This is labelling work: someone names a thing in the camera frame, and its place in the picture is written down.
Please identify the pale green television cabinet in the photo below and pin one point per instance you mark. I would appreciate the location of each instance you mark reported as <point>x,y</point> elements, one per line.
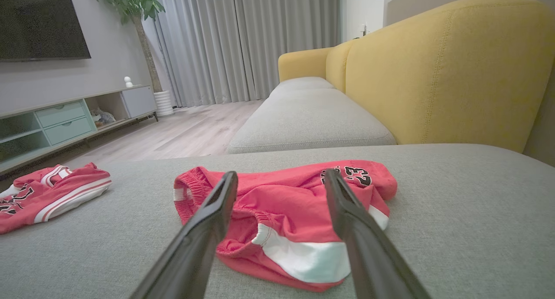
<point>65,121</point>

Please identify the large grey sofa seat cushion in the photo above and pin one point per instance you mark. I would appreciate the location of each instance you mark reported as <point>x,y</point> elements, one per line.
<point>468,229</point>

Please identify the small white wall fixture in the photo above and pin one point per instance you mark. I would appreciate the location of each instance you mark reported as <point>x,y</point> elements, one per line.
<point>364,29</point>

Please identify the small white figurine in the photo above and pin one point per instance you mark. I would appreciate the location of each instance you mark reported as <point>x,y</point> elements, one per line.
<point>128,82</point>

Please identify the grey pleated curtain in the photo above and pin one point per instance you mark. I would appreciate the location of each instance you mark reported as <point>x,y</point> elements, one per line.
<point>243,43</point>

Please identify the white ribbed plant pot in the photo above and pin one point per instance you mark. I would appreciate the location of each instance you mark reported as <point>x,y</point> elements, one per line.
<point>164,104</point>

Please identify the red shorts with white trim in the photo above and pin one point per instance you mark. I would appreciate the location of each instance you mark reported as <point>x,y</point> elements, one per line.
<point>286,195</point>

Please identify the yellow sofa backrest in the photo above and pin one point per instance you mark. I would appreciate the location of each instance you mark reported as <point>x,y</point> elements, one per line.
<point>455,73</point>

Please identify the plush toy in cabinet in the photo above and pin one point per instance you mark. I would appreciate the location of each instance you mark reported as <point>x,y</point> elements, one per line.
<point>103,118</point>

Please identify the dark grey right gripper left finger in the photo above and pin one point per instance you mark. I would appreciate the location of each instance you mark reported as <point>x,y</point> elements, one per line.
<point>204,238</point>

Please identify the black flat screen television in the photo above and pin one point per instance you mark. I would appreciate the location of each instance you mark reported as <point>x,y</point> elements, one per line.
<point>39,21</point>

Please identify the grey sofa back cushion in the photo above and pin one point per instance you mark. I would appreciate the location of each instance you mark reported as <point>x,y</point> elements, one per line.
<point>312,121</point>

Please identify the red jersey with white trim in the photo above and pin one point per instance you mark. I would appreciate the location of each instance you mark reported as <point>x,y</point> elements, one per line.
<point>78,178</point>

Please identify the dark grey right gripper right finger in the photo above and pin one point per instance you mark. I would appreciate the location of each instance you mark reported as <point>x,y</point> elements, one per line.
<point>364,247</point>

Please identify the green leafy indoor tree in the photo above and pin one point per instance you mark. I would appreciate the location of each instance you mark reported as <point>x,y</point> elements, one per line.
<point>134,4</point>

